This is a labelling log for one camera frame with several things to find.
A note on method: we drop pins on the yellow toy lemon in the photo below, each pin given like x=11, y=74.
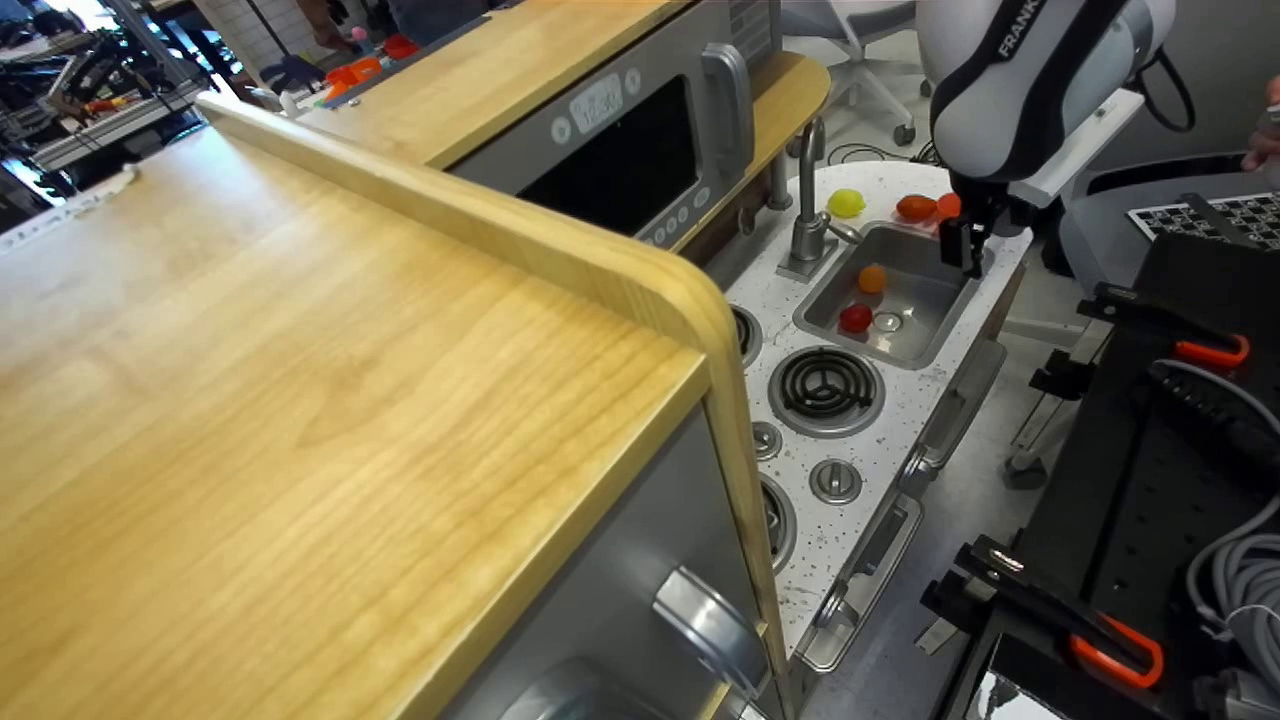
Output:
x=844, y=207

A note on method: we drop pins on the black perforated table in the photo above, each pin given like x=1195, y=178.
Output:
x=1147, y=504

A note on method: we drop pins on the silver toy sink basin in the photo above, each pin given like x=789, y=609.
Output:
x=933, y=286

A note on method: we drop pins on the silver toy oven door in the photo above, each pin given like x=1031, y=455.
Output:
x=625, y=572

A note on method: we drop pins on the silver toy microwave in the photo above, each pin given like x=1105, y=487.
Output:
x=625, y=144

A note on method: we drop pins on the silver toy faucet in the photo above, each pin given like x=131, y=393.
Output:
x=806, y=224

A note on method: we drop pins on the grey perforated metal plate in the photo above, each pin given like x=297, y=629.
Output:
x=1200, y=217

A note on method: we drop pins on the wooden toy play kitchen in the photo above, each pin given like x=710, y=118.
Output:
x=334, y=402

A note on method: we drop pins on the grey office chair base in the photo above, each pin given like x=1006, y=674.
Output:
x=874, y=80

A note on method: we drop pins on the small silver stove knob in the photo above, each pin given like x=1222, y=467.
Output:
x=839, y=482
x=766, y=437

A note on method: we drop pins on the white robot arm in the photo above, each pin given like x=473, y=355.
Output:
x=984, y=80

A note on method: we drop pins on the small orange toy ball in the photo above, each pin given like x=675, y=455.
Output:
x=874, y=278

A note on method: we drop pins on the orange toy fruit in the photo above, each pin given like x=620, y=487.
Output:
x=912, y=210

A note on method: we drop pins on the black coil stove burner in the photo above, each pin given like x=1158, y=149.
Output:
x=827, y=388
x=740, y=335
x=776, y=523

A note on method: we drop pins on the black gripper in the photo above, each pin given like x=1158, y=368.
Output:
x=982, y=203

